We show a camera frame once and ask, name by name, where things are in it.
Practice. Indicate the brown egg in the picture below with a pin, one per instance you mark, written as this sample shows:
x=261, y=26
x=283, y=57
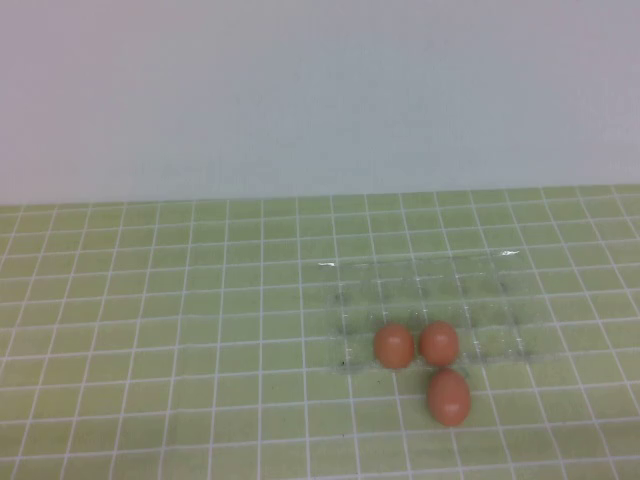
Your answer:
x=449, y=397
x=394, y=346
x=439, y=343

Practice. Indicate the clear plastic egg tray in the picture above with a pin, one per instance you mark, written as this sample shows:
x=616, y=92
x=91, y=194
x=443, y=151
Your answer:
x=450, y=290

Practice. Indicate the green checked tablecloth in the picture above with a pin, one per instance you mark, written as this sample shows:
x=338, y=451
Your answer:
x=150, y=300

